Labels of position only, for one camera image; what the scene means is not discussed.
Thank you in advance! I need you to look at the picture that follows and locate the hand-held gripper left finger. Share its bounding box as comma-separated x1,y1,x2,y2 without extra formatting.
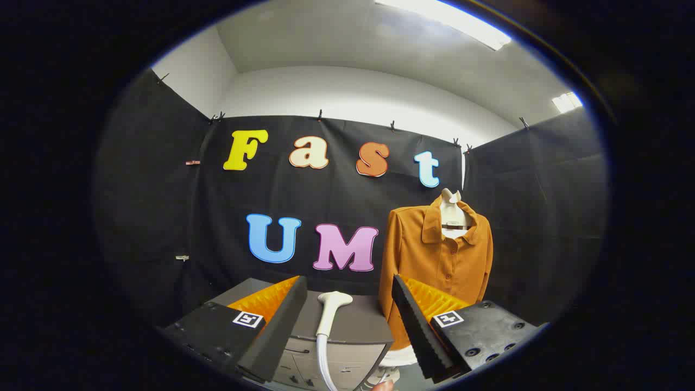
160,275,308,383

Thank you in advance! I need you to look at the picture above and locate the orange button shirt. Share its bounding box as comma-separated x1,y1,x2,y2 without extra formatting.
378,195,494,351

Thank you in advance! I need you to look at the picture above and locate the grey cabinet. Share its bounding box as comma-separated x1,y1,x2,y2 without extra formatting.
209,278,394,391

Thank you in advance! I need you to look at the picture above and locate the white clothes hanger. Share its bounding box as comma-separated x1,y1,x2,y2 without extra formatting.
439,188,473,239

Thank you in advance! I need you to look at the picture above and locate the white stand base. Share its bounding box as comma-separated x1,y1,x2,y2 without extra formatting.
380,348,416,366

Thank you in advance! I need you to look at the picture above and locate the small ceiling light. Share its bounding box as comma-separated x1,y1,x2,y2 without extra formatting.
552,91,583,113

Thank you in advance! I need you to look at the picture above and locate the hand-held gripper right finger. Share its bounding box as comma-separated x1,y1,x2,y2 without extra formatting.
391,274,544,383

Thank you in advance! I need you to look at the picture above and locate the white garment steamer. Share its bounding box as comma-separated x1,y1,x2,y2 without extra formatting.
316,291,353,391

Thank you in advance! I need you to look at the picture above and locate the row of black clips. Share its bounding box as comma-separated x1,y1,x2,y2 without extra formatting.
157,73,530,150

